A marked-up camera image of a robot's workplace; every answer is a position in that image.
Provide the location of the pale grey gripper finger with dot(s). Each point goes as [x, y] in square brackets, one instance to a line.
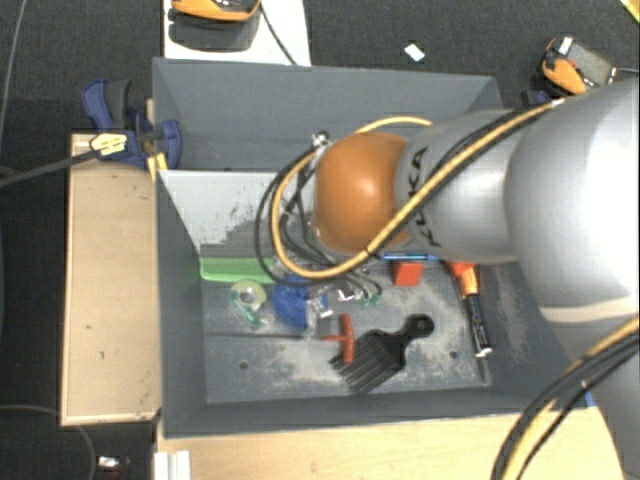
[350, 295]
[327, 324]

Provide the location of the black pick comb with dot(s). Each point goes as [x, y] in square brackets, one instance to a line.
[380, 350]

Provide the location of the red block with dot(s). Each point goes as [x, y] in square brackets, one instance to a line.
[406, 274]

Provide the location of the blue narrow bar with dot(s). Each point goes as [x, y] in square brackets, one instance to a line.
[405, 256]

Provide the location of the clear tape dispenser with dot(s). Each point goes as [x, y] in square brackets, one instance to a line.
[247, 298]

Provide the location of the green flat block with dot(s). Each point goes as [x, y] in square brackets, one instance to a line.
[230, 270]

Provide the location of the grey metal bin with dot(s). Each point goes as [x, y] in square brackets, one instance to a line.
[240, 113]

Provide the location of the pale wood board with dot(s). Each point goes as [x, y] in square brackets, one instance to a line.
[110, 293]

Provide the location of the black cylinder on white bracket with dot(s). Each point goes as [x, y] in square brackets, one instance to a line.
[321, 140]

